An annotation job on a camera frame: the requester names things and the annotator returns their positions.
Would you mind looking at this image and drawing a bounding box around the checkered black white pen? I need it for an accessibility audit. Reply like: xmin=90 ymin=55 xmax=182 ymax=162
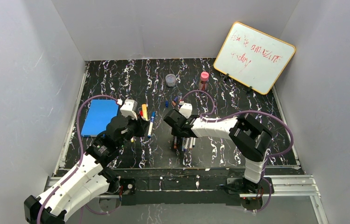
xmin=181 ymin=138 xmax=186 ymax=152

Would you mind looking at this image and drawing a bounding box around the purple white marker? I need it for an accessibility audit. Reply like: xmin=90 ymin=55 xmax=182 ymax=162
xmin=183 ymin=138 xmax=190 ymax=152

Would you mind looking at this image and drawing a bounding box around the orange yellow highlighter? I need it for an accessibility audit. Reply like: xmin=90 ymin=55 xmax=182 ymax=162
xmin=142 ymin=104 xmax=149 ymax=121

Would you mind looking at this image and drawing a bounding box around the blue capped white marker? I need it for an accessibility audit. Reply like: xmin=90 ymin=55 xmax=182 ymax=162
xmin=148 ymin=111 xmax=156 ymax=139

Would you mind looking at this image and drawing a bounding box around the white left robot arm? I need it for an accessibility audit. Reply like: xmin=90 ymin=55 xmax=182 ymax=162
xmin=24 ymin=115 xmax=149 ymax=224

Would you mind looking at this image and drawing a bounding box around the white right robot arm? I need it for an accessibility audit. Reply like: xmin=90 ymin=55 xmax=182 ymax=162
xmin=164 ymin=110 xmax=272 ymax=193

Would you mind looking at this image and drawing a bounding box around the blue foam pad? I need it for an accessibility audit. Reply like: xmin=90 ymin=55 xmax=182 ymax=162
xmin=81 ymin=99 xmax=119 ymax=137

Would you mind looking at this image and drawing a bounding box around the pink capped bottle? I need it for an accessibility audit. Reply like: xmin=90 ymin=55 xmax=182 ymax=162
xmin=198 ymin=71 xmax=209 ymax=91

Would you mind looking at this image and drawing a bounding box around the clear round plastic container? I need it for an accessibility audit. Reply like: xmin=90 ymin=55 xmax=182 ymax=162
xmin=165 ymin=74 xmax=177 ymax=88

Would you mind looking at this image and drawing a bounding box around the yellow framed whiteboard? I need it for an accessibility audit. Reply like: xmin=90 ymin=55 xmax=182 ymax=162
xmin=214 ymin=22 xmax=296 ymax=95

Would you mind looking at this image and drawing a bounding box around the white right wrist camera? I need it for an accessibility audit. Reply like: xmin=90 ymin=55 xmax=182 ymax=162
xmin=179 ymin=101 xmax=193 ymax=119

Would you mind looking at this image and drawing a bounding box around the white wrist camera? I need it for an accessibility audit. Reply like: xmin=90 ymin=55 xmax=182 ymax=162
xmin=179 ymin=101 xmax=193 ymax=119
xmin=117 ymin=99 xmax=138 ymax=120

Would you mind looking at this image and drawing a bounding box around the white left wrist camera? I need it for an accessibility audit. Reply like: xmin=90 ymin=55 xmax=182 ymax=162
xmin=117 ymin=99 xmax=138 ymax=120

